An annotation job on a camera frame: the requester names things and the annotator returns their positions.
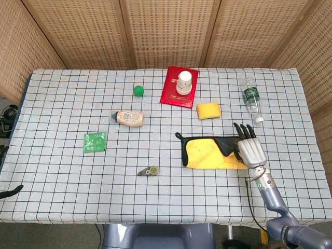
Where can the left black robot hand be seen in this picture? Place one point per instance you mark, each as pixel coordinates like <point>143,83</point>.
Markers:
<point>11,192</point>

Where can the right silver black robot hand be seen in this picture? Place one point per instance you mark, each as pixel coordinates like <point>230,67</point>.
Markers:
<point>251,151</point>

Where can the dark grey yellow cloth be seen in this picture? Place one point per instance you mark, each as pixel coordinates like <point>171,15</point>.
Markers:
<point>202,153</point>

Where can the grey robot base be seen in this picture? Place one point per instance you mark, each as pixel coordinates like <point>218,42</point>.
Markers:
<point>158,237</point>

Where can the clear bottle with green label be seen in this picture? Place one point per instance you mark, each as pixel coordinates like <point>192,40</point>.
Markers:
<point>251,97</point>

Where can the checkered tablecloth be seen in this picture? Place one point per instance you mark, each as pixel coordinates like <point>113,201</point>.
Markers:
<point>64,168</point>

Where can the yellow sponge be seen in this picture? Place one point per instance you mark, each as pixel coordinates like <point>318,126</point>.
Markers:
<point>208,111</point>

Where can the black equipment on floor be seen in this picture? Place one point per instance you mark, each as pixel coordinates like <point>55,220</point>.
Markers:
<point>9,116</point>

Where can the metal table leg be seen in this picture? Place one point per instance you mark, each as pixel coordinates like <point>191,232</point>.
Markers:
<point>230,232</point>

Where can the white paper cup stack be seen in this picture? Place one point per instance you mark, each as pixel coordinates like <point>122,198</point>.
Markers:
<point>184,84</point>

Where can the green tea packet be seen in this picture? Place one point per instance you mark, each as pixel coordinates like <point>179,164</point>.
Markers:
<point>94,142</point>

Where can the red booklet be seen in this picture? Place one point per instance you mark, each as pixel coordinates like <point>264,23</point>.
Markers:
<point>171,90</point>

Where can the correction tape dispenser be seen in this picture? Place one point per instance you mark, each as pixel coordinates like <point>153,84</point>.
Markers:
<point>149,171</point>

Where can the beige squeeze bottle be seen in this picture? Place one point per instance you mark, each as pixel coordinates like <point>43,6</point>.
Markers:
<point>129,118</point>

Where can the green ball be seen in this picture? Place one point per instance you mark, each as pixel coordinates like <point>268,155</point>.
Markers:
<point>138,90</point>

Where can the woven wooden folding screen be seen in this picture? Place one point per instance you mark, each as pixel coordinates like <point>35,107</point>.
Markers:
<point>168,31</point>

